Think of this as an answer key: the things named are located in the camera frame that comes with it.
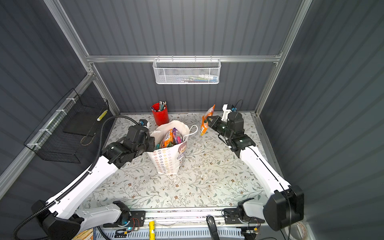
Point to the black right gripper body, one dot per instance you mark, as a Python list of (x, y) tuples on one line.
[(222, 129)]

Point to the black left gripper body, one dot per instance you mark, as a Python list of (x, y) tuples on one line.
[(148, 146)]

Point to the orange snack packet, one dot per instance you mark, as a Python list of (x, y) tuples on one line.
[(205, 124)]

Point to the orange yellow Fox's packet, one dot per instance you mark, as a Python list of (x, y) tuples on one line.
[(168, 140)]

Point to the white printed paper bag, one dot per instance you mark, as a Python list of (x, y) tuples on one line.
[(168, 160)]

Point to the purple Fox's candy packet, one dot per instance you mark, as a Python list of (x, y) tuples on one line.
[(177, 137)]

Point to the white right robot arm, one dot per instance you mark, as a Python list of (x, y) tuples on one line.
[(285, 204)]

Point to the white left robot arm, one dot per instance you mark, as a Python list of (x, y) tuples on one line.
[(59, 216)]

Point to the red pen cup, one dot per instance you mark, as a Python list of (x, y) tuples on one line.
[(161, 118)]

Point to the pens in cup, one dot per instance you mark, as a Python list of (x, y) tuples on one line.
[(159, 107)]

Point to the yellow marker in basket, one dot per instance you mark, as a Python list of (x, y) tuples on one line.
[(102, 115)]

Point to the white wire mesh basket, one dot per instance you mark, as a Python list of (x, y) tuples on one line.
[(187, 72)]

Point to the black wire basket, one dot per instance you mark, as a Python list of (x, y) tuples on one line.
[(72, 134)]

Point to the black handle tool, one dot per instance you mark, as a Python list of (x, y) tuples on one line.
[(212, 227)]

